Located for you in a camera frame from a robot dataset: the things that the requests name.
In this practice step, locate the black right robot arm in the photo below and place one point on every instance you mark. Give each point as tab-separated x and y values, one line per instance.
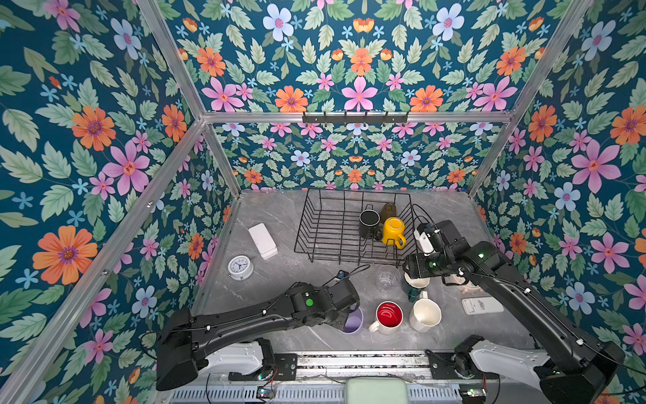
571	366

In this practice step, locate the lavender plastic cup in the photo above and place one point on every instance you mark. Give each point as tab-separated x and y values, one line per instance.
354	322

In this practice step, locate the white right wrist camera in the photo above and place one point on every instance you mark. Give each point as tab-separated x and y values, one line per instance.
423	242

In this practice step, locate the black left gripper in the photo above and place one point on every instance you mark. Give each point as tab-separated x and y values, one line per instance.
341	326

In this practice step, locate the red interior white mug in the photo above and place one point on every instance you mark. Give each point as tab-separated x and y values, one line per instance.
388	318

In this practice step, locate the pale green box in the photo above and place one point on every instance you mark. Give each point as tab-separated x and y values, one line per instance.
375	390

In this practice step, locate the white round alarm clock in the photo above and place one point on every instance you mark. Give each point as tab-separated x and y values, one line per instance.
240	267

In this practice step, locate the green and cream mug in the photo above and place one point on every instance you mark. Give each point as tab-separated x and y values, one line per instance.
414	287

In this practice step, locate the yellow plastic mug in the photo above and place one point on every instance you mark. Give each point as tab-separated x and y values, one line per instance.
393	233

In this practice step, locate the gold glitter cup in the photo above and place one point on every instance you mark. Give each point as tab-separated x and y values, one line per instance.
388	211

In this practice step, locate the cream ceramic mug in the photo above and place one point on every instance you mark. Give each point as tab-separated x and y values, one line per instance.
425	314

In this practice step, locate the clear glass cup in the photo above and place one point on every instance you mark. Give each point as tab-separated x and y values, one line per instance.
387	278

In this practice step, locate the black mug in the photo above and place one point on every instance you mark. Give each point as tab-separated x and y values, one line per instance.
369	223

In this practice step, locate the pink round alarm clock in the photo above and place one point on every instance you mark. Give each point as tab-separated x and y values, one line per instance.
463	285

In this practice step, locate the black wire dish rack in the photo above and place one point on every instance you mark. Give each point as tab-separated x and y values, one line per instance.
328	228

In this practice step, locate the metal hook rail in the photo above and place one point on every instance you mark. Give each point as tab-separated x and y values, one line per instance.
342	118

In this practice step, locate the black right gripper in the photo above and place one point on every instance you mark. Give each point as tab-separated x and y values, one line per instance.
415	262

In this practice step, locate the white rectangular box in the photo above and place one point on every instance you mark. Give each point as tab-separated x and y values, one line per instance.
263	241

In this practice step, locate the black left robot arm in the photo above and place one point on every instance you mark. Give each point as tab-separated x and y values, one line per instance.
185	342

